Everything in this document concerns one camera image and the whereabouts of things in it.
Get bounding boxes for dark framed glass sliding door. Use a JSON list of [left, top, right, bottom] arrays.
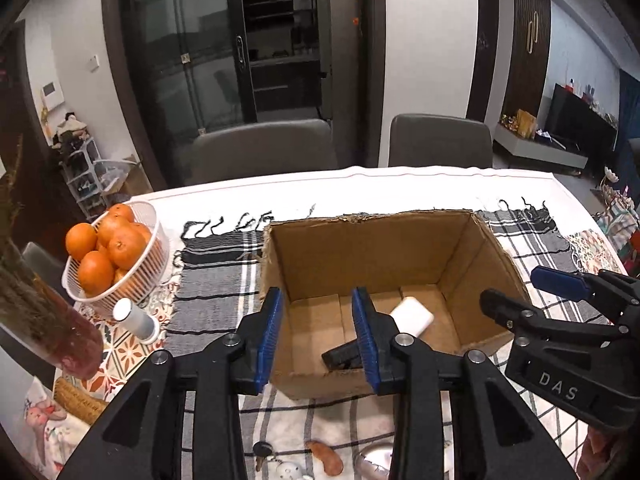
[[102, 0, 387, 192]]

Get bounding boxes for brown peanut shaped object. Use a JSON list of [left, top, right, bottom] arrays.
[[306, 440, 345, 476]]

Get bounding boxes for white wall intercom panel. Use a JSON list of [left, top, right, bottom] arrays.
[[40, 80, 64, 109]]

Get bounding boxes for black white plaid cloth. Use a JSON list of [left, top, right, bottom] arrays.
[[172, 199, 608, 480]]

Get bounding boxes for black television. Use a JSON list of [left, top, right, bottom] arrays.
[[545, 84, 619, 154]]

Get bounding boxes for brown carton box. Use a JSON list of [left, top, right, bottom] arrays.
[[107, 157, 152, 202]]

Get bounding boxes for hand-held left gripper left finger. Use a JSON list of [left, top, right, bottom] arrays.
[[57, 287, 286, 480]]

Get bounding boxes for black key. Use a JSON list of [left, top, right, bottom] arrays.
[[252, 441, 275, 472]]

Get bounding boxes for cardboard box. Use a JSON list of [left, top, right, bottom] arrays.
[[258, 210, 533, 401]]

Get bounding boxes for white cylindrical bottle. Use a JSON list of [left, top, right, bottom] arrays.
[[112, 298, 161, 345]]

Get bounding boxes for silver rounded object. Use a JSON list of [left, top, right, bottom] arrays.
[[355, 442, 397, 480]]

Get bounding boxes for white figure keychain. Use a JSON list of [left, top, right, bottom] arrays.
[[272, 460, 307, 480]]

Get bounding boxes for dark wooden wardrobe doors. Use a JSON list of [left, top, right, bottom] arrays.
[[502, 0, 552, 122]]

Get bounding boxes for grey dining chair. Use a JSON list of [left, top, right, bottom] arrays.
[[190, 119, 339, 187], [22, 241, 67, 306], [388, 113, 494, 169]]

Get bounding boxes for white shoe rack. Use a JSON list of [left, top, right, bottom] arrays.
[[60, 137, 126, 221]]

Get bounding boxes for woven straw mat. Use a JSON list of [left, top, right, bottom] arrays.
[[53, 377, 108, 426]]

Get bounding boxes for glass vase with dried stems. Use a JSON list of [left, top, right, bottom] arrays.
[[0, 135, 104, 376]]

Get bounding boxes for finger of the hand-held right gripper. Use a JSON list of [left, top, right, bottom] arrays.
[[531, 266, 640, 322], [480, 288, 617, 350]]

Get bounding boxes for yellow box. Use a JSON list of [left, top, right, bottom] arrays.
[[515, 109, 539, 139]]

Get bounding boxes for white plastic slatted basket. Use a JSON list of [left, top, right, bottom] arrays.
[[61, 201, 172, 312]]

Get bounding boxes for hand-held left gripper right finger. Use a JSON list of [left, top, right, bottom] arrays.
[[351, 287, 578, 480]]

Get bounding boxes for pile of oranges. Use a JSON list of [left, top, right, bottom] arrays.
[[65, 203, 162, 298]]

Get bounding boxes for white rounded rectangular case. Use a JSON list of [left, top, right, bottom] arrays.
[[389, 296, 434, 337]]

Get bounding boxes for white low tv cabinet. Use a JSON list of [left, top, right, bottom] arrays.
[[492, 122, 589, 172]]

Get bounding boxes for blue curtain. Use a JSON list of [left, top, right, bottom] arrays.
[[615, 67, 640, 187]]

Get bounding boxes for black rectangular object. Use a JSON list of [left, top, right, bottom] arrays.
[[321, 339, 363, 372]]

